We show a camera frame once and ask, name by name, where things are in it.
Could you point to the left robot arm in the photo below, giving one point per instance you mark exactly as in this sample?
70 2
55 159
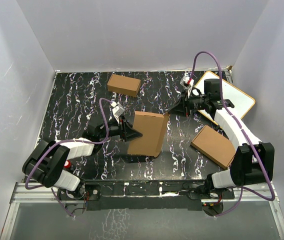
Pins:
49 163

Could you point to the red emergency stop button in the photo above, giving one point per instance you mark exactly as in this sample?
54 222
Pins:
67 164

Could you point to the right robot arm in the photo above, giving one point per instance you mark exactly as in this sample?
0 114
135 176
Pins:
253 161

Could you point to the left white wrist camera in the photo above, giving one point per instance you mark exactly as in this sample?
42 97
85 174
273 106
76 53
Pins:
117 110

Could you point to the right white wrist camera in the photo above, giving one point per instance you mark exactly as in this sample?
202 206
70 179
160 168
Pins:
188 84

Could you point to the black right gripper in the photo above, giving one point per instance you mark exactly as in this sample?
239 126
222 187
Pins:
179 108

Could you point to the yellow-framed whiteboard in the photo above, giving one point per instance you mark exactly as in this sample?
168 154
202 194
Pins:
242 101

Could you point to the folded brown cardboard box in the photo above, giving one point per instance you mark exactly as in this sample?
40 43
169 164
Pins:
124 85

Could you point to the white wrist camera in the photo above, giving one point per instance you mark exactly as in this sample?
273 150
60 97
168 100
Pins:
117 110
188 84

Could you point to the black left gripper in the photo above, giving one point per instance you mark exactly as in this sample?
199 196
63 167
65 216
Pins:
126 132

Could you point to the flat cardboard stack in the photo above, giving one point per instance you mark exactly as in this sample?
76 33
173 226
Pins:
214 146

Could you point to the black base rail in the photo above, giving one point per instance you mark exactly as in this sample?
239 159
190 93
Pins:
151 194

